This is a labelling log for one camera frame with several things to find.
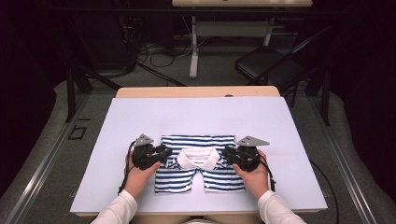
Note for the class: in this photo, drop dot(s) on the person's lap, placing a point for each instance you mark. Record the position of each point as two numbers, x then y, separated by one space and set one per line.
162 220

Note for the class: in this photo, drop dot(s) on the black floor socket frame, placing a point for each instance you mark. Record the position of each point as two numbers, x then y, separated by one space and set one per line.
71 132

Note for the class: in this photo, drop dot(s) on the dark equipment rack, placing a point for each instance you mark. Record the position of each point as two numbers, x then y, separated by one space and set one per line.
102 43

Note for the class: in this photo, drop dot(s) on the white-framed desk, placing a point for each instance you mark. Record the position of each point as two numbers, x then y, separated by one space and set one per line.
193 46

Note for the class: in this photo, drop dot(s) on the blue white striped baby romper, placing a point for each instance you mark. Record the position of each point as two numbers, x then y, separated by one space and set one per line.
199 143

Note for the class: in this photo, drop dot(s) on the person's right hand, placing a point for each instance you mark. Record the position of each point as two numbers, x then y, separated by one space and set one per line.
257 180

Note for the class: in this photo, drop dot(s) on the pale lavender table mat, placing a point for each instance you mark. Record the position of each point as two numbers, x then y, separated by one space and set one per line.
124 118

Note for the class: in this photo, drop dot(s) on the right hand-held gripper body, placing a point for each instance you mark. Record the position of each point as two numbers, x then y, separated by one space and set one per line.
247 155

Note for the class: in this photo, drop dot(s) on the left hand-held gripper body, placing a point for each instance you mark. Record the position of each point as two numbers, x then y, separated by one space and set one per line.
144 155

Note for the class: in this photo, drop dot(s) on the metal floor rail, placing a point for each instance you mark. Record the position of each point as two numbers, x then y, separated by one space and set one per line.
37 183
348 180

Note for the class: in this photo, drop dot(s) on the person's left hand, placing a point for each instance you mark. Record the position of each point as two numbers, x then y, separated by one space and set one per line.
138 180

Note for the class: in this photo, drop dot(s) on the black folding chair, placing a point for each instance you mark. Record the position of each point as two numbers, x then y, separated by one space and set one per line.
264 62

